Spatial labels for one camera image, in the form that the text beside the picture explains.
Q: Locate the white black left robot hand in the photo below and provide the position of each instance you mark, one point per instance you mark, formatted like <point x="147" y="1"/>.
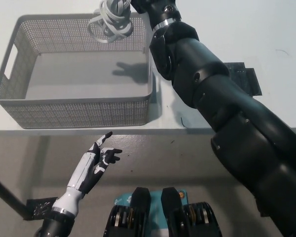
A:
<point x="86" y="172"/>

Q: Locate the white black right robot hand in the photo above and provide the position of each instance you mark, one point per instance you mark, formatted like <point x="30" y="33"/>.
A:
<point x="141" y="6"/>

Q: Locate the thin dark curved hair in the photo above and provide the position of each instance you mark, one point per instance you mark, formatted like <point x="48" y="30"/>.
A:
<point x="282" y="51"/>

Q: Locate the grey perforated plastic basket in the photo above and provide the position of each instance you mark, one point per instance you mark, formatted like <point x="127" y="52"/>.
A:
<point x="71" y="114"/>

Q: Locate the black tape patch on table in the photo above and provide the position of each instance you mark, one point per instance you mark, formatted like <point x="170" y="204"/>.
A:
<point x="241" y="74"/>

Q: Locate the black metal table leg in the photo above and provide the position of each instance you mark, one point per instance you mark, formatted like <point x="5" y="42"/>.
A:
<point x="7" y="195"/>

